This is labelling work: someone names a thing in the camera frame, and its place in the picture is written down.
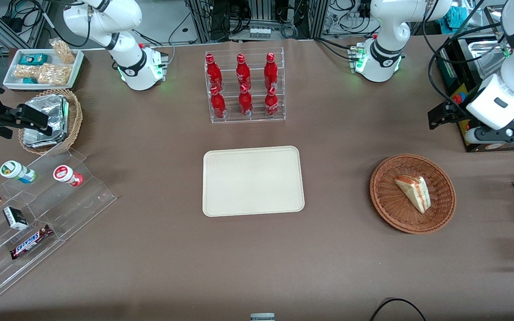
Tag brown round wicker basket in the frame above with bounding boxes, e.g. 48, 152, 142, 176
369, 154, 457, 235

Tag green lid yogurt cup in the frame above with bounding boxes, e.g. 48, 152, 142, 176
0, 160, 37, 184

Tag clear acrylic bottle rack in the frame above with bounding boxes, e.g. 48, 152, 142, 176
204, 47, 286, 124

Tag clear bag of peanuts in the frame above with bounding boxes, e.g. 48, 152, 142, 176
50, 38, 76, 65

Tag black metal appliance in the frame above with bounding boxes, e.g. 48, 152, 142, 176
435, 33, 514, 153

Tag aluminium frame rack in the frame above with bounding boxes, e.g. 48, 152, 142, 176
186, 0, 330, 43

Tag triangle sandwich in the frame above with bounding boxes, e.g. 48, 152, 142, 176
394, 175, 432, 214

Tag clear acrylic stepped display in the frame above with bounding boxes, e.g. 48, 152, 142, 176
0, 147, 117, 304

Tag snickers chocolate bar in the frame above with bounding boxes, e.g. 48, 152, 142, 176
10, 224, 54, 260

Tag large clear snack bag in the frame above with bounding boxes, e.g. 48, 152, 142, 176
37, 63, 73, 86

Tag small black white box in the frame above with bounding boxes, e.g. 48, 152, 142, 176
3, 206, 29, 231

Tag red cola bottle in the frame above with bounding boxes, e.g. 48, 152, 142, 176
236, 53, 253, 91
264, 52, 279, 90
264, 86, 279, 118
206, 53, 224, 92
210, 86, 227, 119
238, 84, 254, 118

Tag black table cable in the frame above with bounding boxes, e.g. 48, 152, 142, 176
369, 298, 427, 321

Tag teal snack packet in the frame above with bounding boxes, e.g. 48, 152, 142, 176
19, 53, 49, 66

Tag small clear snack bag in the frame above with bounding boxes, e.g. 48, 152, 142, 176
14, 65, 39, 80

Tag foil wrapped package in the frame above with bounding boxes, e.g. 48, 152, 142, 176
22, 95, 70, 148

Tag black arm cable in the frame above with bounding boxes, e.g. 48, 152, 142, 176
422, 0, 507, 112

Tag teal cloth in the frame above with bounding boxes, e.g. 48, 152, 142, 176
444, 7, 474, 30

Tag white snack tray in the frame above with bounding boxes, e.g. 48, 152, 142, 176
3, 48, 84, 91

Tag tan deep wicker basket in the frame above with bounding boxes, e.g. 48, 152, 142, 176
18, 88, 83, 156

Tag beige rectangular tray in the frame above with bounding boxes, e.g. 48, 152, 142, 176
202, 146, 306, 218

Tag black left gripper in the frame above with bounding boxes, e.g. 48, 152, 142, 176
427, 86, 486, 131

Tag red lid yogurt cup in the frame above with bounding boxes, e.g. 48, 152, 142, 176
53, 165, 84, 187

